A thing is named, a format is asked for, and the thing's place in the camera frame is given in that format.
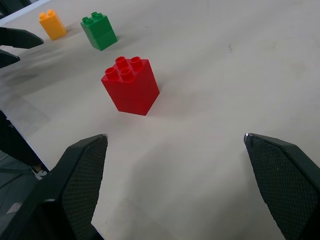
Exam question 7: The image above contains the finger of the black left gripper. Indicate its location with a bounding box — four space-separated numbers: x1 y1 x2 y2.
0 26 45 50
0 49 21 70

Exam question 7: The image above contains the red toy brick stack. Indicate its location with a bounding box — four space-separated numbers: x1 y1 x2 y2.
100 55 161 117

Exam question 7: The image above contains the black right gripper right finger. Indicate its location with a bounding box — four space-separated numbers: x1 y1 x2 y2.
243 132 320 240

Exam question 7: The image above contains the black and white shoe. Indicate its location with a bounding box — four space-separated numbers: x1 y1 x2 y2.
30 163 50 181

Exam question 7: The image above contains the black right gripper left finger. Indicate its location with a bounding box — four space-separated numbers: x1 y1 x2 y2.
0 133 109 240

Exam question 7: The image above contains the orange toy brick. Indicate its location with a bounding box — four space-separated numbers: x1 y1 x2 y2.
38 9 68 42

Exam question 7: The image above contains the green toy brick stack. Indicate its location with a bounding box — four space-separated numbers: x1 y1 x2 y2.
79 11 119 52

